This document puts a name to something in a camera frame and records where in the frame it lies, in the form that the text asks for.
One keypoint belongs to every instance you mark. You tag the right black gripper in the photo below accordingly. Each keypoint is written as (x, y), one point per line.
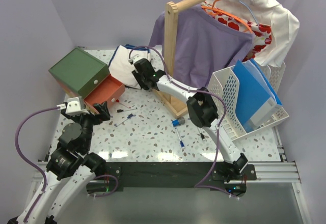
(137, 76)

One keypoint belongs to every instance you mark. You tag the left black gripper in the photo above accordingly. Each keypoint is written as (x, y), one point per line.
(96, 111)

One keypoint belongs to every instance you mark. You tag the green drawer box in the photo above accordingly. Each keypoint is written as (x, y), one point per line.
(80, 72)

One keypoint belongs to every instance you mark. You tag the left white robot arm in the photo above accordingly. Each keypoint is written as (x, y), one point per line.
(71, 166)

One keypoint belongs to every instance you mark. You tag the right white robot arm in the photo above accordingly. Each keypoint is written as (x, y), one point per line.
(202, 112)

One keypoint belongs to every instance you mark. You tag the red cap whiteboard pen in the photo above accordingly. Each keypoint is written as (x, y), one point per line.
(123, 104)

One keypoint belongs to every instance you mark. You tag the black cap whiteboard pen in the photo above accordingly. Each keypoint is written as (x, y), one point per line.
(125, 110)

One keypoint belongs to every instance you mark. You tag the folded white cloth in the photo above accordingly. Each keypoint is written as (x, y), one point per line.
(120, 67)

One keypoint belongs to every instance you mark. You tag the blue cap whiteboard pen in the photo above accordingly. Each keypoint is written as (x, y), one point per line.
(127, 118)

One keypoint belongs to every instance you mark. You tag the wooden clothes rack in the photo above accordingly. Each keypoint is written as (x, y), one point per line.
(172, 10)

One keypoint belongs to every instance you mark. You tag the blue grey cylinder cap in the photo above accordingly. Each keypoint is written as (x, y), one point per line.
(178, 122)

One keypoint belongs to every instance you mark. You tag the purple t-shirt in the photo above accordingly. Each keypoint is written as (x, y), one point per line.
(205, 45)

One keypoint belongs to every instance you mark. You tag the blue pen near front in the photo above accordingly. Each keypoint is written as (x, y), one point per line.
(179, 138)

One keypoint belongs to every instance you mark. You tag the white perforated file holder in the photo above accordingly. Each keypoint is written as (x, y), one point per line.
(225, 84)

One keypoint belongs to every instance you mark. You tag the orange hanger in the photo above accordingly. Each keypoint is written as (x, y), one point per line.
(212, 11)

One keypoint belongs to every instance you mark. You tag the blue folder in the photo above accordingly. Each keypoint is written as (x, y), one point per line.
(257, 101)

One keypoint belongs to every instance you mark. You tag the red floral white garment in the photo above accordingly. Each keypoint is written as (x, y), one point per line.
(262, 33)

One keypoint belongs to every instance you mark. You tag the white shirt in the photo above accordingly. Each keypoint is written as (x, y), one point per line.
(284, 28)

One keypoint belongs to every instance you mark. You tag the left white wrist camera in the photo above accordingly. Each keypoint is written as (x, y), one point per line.
(73, 107)

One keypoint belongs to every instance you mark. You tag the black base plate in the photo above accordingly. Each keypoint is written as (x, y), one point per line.
(178, 175)

